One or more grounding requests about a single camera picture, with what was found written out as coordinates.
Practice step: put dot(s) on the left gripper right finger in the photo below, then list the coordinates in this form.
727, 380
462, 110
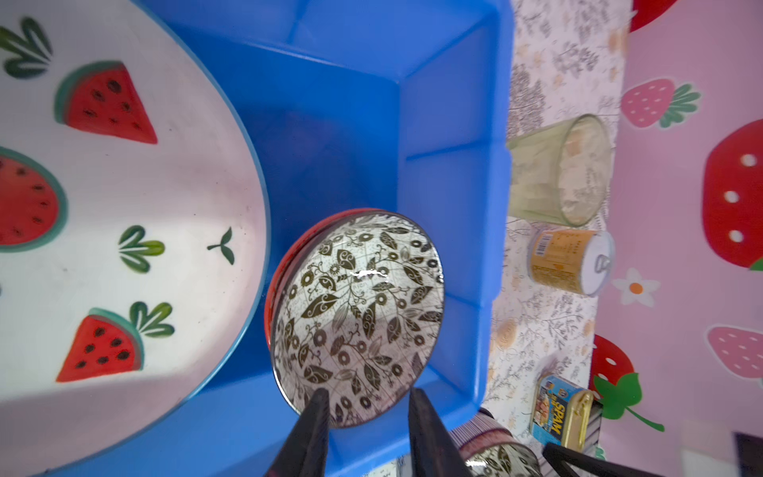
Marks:
433, 452

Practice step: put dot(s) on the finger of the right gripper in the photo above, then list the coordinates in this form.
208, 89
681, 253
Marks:
565, 461

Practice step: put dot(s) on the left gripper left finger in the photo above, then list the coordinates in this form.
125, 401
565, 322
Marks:
305, 450

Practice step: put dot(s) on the black white leaf bowl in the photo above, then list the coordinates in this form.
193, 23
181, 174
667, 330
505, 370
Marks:
359, 314

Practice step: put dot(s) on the red patterned bowl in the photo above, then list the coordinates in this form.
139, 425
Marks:
294, 251

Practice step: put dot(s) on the blue plastic bin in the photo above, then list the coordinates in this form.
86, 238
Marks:
398, 105

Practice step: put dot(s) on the spam tin can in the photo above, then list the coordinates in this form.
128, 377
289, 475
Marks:
565, 414

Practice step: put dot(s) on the purple striped bowl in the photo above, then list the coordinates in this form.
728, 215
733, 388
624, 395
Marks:
488, 449

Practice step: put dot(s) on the yellow can white lid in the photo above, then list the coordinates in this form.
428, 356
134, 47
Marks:
576, 261

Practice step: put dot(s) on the green glass cup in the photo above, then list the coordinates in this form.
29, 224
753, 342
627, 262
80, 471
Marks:
561, 173

